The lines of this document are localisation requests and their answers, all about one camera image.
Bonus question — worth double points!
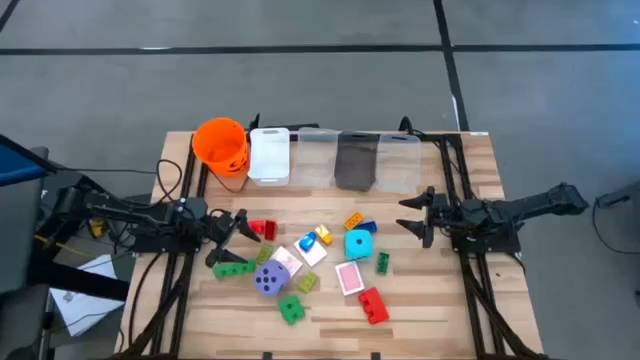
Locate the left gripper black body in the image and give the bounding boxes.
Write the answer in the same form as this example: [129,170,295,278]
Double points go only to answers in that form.
[202,208,241,261]

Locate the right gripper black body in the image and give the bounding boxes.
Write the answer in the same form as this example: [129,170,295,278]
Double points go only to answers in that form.
[423,187,467,250]

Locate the long green toy block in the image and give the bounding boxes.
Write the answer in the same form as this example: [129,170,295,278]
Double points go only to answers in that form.
[212,259,257,281]

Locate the purple foam die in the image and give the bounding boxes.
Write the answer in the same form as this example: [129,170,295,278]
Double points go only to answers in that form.
[252,259,291,298]

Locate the teal foam die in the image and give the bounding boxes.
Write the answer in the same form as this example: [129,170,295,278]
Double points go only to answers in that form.
[343,229,374,262]

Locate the white purple card box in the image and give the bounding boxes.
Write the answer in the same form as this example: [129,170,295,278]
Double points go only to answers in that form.
[293,234,329,268]

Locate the lime green rounded brick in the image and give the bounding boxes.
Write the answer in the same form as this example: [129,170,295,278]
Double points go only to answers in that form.
[297,271,320,295]

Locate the big green toy block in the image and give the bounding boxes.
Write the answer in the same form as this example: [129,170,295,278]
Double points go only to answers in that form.
[277,294,307,326]

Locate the big red toy block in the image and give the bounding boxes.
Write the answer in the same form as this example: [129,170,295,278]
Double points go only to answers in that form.
[357,286,391,326]

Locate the clear plastic bin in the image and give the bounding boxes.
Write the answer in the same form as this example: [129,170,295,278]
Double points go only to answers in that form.
[294,126,341,189]
[375,133,422,195]

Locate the white plastic bin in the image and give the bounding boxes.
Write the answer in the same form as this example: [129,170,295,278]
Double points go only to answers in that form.
[247,127,292,187]

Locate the smoky grey plastic bin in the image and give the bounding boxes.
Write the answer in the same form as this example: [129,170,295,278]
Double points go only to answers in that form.
[333,131,380,193]

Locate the black clamp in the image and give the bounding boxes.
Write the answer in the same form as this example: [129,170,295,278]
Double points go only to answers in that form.
[397,115,426,137]

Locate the orange pumpkin face bucket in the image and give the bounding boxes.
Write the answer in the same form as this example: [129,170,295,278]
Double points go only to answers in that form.
[191,117,250,194]

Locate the pink playing card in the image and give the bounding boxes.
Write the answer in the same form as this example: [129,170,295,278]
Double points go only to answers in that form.
[334,260,366,297]

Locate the black clamp bar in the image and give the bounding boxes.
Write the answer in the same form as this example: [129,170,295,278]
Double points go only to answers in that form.
[248,112,321,132]

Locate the black stand beam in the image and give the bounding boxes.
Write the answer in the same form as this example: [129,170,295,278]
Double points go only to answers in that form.
[29,259,131,301]

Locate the white paper sheets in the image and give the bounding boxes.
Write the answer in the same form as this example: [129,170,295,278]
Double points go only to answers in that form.
[49,253,126,337]

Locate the dark grey chair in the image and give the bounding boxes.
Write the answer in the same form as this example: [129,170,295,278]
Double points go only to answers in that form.
[0,144,51,360]

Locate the tilted monitor screen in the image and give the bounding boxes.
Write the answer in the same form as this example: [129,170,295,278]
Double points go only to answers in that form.
[0,133,57,189]

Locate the black aluminium frame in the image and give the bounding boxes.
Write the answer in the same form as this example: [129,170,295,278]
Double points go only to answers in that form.
[113,130,211,360]
[433,130,551,360]

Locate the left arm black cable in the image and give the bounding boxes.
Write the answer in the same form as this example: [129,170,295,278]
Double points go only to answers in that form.
[154,158,185,204]

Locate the black floor cable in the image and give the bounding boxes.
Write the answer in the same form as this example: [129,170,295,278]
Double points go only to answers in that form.
[591,197,640,256]

